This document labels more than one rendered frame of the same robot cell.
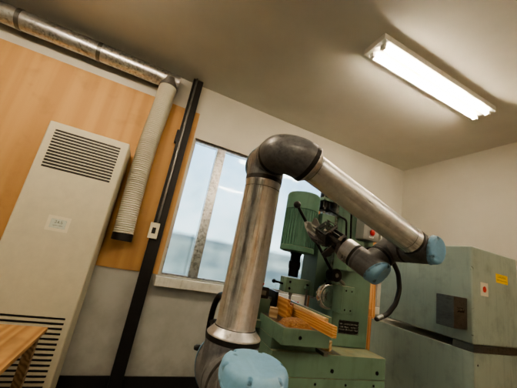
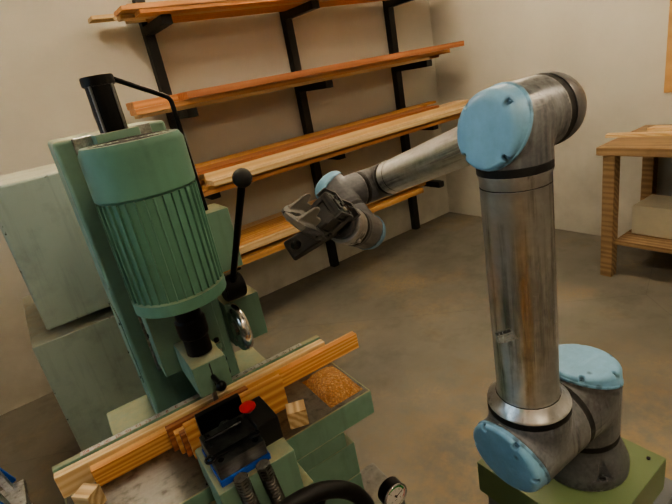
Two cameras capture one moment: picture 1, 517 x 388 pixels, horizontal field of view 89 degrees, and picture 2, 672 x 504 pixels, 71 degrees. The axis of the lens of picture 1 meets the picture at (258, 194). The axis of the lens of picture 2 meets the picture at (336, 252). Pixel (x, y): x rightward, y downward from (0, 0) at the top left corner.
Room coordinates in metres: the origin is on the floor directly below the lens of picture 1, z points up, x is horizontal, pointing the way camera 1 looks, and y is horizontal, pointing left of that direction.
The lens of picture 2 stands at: (1.24, 0.64, 1.55)
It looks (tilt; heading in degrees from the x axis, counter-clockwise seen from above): 21 degrees down; 259
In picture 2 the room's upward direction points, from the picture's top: 11 degrees counter-clockwise
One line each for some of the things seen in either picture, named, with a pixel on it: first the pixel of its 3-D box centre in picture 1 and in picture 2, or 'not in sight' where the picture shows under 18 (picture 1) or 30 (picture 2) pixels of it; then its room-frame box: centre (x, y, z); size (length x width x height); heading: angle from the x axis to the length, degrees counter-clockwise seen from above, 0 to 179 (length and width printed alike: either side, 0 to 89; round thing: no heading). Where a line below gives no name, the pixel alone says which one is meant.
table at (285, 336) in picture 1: (265, 316); (237, 460); (1.37, -0.14, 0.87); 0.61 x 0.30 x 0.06; 19
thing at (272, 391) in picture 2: (278, 303); (238, 414); (1.34, -0.19, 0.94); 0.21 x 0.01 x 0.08; 19
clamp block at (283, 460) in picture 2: (250, 304); (248, 468); (1.34, -0.06, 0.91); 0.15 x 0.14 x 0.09; 19
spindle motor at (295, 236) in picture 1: (300, 223); (157, 223); (1.39, -0.25, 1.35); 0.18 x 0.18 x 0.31
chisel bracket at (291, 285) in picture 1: (295, 286); (204, 365); (1.39, -0.27, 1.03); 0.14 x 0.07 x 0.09; 109
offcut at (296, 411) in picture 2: (273, 312); (297, 414); (1.23, -0.16, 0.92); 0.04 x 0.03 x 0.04; 177
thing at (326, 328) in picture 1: (293, 311); (242, 398); (1.33, -0.27, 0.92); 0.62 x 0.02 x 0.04; 19
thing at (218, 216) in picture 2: (350, 255); (214, 238); (1.31, -0.50, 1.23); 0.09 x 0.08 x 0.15; 109
